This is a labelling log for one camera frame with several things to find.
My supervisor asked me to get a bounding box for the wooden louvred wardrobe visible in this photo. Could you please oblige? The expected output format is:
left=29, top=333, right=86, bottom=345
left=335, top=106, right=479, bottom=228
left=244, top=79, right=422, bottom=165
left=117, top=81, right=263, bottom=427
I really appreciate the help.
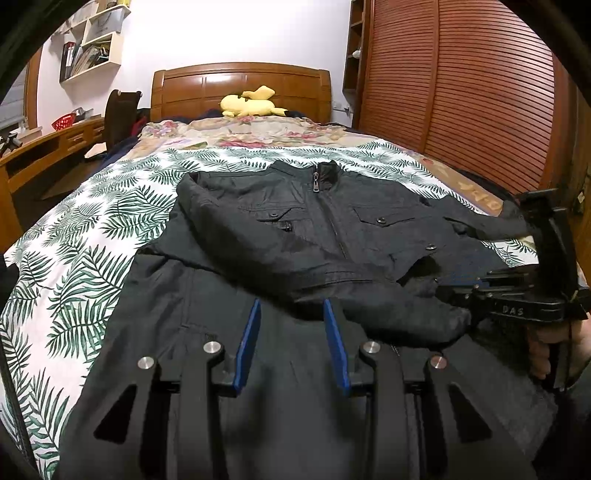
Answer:
left=358, top=0, right=583, bottom=197

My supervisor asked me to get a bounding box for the person's right hand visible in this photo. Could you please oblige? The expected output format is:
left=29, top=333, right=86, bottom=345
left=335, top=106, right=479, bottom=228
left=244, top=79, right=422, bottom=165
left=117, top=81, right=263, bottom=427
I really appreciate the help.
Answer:
left=527, top=320, right=591, bottom=385

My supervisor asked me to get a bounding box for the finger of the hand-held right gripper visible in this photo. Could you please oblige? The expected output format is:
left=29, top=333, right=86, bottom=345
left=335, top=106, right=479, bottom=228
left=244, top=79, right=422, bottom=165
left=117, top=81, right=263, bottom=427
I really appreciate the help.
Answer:
left=436, top=285, right=499, bottom=320
left=445, top=269, right=539, bottom=288

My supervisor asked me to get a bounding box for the dark chair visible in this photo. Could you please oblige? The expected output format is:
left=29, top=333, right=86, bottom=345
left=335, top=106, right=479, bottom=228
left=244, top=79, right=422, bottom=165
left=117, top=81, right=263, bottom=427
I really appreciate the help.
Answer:
left=102, top=89, right=143, bottom=154

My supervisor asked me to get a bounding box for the yellow plush toy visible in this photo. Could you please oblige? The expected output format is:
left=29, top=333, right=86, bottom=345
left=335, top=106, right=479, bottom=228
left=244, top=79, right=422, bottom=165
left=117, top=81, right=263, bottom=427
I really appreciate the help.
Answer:
left=220, top=85, right=289, bottom=118

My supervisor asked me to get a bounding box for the dark blue pillow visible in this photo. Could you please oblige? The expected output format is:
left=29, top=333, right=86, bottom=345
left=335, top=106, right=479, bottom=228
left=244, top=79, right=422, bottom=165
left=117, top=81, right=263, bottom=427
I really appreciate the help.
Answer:
left=157, top=107, right=319, bottom=124

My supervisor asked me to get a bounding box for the black binder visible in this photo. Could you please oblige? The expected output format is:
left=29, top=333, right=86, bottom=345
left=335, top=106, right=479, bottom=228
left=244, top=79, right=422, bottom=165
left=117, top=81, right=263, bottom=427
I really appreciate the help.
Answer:
left=59, top=41, right=77, bottom=83

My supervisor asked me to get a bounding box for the row of books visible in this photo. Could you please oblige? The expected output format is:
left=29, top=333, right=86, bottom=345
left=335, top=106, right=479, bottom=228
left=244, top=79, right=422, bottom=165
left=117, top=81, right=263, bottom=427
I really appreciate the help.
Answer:
left=74, top=44, right=112, bottom=75

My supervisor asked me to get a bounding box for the wooden desk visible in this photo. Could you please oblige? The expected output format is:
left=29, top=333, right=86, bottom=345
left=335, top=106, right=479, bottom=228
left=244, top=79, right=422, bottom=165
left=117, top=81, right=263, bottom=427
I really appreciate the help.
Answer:
left=0, top=115, right=108, bottom=241

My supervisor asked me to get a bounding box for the black jacket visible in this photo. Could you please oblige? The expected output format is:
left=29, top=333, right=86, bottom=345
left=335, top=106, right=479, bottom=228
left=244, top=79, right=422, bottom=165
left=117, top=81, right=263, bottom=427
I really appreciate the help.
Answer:
left=58, top=159, right=555, bottom=480

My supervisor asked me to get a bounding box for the wooden open shelf unit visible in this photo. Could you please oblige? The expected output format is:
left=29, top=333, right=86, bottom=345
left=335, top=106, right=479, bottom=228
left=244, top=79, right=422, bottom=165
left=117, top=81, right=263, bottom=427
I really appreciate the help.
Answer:
left=342, top=0, right=371, bottom=100

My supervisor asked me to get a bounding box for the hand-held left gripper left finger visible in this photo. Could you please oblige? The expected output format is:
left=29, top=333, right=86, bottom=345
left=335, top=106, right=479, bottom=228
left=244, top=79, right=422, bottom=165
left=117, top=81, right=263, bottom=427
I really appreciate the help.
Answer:
left=58, top=298, right=262, bottom=480

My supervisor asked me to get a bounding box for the leaf print blanket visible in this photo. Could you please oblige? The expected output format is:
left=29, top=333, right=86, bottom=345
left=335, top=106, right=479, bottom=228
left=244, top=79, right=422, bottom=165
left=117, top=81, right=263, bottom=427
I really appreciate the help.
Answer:
left=0, top=141, right=539, bottom=478

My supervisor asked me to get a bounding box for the window blind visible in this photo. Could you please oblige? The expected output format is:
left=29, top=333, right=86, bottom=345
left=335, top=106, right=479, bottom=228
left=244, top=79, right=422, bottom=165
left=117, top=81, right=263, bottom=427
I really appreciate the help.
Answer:
left=0, top=69, right=28, bottom=133

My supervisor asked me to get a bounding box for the wooden bed headboard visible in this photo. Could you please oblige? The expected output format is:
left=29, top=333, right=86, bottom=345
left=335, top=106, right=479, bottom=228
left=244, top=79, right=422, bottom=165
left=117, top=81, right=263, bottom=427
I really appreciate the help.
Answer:
left=150, top=62, right=333, bottom=124

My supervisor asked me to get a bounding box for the floral bedsheet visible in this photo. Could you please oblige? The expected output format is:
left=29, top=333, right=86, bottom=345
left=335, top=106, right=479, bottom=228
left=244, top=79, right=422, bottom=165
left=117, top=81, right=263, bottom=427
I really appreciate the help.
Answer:
left=131, top=114, right=504, bottom=214

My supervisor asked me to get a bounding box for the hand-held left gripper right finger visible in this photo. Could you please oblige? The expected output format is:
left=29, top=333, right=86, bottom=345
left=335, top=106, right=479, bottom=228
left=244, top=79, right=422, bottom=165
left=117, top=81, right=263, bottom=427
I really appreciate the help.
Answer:
left=322, top=298, right=539, bottom=480

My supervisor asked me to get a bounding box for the wooden window frame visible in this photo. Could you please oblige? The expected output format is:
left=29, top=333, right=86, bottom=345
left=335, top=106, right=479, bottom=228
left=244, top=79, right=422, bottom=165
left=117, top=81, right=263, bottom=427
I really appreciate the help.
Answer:
left=23, top=46, right=45, bottom=131

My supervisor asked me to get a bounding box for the white wall shelf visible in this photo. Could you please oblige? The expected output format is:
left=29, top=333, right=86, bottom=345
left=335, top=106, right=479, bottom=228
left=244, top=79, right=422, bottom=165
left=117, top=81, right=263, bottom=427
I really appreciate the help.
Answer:
left=59, top=0, right=132, bottom=85

